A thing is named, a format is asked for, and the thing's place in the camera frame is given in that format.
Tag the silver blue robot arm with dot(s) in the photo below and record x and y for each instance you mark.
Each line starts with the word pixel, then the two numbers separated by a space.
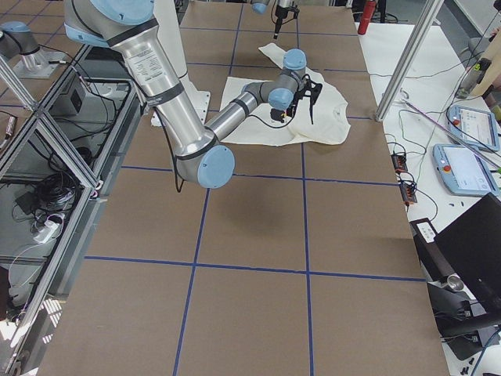
pixel 259 6
pixel 130 28

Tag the blue teach pendant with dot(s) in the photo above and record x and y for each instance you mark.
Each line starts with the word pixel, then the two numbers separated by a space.
pixel 474 127
pixel 462 172

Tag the red bottle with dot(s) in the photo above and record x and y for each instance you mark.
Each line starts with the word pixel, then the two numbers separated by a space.
pixel 366 17

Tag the black box with white label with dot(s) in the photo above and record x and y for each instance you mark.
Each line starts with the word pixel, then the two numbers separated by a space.
pixel 428 252

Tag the far orange black connector box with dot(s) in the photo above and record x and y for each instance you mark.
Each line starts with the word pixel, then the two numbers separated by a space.
pixel 399 163

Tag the orange black connector box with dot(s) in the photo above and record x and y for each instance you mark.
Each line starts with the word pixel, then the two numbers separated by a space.
pixel 399 163
pixel 408 195

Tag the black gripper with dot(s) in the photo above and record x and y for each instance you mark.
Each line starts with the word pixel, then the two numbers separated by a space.
pixel 282 9
pixel 312 91

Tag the aluminium frame post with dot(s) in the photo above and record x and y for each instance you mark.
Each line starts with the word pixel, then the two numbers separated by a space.
pixel 418 34

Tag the near orange black connector box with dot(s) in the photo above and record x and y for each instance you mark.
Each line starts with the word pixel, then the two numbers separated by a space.
pixel 408 195

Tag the grey robot mounting base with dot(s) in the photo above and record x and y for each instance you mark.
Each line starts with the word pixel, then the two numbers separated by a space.
pixel 35 62

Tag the far blue teach pendant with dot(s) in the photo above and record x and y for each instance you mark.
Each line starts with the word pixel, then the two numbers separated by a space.
pixel 474 127

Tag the white power strip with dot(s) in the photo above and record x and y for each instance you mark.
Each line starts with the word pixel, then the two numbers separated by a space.
pixel 49 231

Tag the black monitor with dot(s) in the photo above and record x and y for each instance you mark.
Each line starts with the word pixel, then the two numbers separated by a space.
pixel 471 246

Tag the seated person beige clothes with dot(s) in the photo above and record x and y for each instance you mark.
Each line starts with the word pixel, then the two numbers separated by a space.
pixel 490 80

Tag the cream long sleeve cat shirt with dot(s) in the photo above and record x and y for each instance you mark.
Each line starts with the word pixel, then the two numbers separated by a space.
pixel 327 123

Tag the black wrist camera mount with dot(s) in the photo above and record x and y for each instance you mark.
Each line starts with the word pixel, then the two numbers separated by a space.
pixel 310 90
pixel 292 12

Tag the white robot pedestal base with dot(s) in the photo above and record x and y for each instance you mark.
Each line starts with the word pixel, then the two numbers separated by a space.
pixel 170 39

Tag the aluminium table side frame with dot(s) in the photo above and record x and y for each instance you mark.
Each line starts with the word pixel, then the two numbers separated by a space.
pixel 72 133

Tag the near blue teach pendant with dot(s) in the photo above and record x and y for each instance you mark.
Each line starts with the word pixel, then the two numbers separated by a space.
pixel 462 172

